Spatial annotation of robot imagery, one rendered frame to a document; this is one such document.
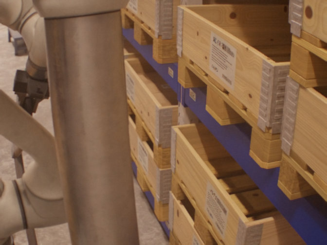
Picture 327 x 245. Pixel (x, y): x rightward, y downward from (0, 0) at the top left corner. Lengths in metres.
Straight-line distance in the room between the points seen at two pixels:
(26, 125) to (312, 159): 0.76
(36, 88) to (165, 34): 1.07
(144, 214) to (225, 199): 1.60
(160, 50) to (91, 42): 1.83
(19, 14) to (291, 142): 0.83
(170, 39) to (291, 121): 1.16
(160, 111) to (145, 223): 1.02
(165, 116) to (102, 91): 1.92
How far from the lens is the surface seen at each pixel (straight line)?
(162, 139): 2.58
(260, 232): 1.75
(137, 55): 3.35
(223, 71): 1.77
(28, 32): 1.40
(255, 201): 2.19
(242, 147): 1.82
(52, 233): 3.26
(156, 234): 3.22
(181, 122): 2.44
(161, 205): 2.79
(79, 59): 0.61
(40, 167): 0.90
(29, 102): 1.61
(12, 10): 1.41
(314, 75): 1.30
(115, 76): 0.63
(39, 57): 1.39
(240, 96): 1.66
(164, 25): 2.39
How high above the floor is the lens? 1.96
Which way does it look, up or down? 26 degrees down
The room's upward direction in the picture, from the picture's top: 1 degrees clockwise
